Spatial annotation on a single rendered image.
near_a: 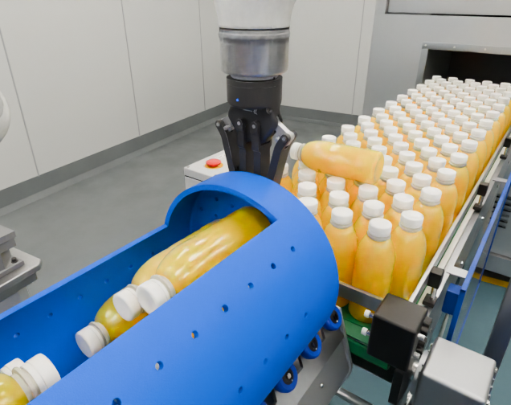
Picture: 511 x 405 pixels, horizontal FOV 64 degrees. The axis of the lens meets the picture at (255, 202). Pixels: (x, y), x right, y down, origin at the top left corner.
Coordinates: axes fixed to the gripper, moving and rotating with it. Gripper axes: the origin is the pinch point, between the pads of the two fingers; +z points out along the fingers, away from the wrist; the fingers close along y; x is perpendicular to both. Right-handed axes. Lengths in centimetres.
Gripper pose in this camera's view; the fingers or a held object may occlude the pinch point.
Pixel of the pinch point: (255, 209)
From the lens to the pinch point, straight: 63.6
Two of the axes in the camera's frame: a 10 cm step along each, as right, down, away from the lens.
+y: -8.1, -2.7, 5.2
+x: -5.9, 3.7, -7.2
